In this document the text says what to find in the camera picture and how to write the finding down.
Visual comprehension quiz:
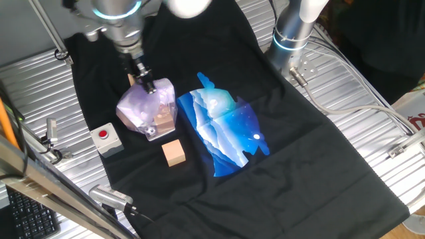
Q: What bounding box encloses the black keyboard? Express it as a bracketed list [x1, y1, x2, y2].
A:
[6, 187, 61, 239]

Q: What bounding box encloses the translucent purple plastic bag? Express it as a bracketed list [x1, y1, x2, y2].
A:
[116, 78, 179, 137]

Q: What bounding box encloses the grey shoe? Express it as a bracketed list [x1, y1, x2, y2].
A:
[403, 214, 425, 235]

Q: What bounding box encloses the white bag with red print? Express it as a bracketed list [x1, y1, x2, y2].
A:
[393, 84, 425, 133]

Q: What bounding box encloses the small grey camera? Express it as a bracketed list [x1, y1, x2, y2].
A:
[45, 118, 59, 144]

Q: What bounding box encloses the silver ribbed camera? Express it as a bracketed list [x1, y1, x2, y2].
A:
[88, 185, 134, 213]

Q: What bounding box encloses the metal camera mount rail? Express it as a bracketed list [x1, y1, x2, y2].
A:
[13, 122, 72, 163]

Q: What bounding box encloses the aluminium frame beam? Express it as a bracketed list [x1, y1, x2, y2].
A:
[0, 134, 137, 239]

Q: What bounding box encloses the white box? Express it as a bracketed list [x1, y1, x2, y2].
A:
[116, 96, 150, 130]

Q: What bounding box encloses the thick grey base cable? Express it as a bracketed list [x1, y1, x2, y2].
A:
[288, 66, 419, 135]

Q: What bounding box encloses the orange rod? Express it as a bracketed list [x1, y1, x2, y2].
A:
[0, 98, 21, 150]

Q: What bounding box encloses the metal angle bracket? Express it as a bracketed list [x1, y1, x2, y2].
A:
[387, 127, 425, 159]

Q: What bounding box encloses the silver metal plate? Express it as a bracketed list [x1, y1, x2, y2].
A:
[145, 127, 177, 142]

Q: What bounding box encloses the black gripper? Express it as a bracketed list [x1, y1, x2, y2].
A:
[121, 52, 157, 95]

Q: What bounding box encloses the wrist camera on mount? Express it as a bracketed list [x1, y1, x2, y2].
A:
[81, 25, 107, 42]

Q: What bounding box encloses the black hanging cable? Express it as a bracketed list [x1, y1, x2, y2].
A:
[0, 81, 29, 182]

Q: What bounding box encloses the thin white cable bundle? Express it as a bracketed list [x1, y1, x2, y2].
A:
[307, 23, 425, 133]

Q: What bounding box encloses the black camera cable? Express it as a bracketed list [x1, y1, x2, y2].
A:
[126, 204, 155, 222]

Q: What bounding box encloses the thin metal pole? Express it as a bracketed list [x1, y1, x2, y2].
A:
[28, 0, 74, 66]

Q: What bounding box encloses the black cloth with blue print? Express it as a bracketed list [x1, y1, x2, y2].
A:
[64, 0, 411, 239]

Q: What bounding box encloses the wooden block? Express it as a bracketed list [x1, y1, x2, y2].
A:
[154, 105, 176, 132]

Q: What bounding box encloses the grey box with red button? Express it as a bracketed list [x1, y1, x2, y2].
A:
[90, 122, 125, 159]

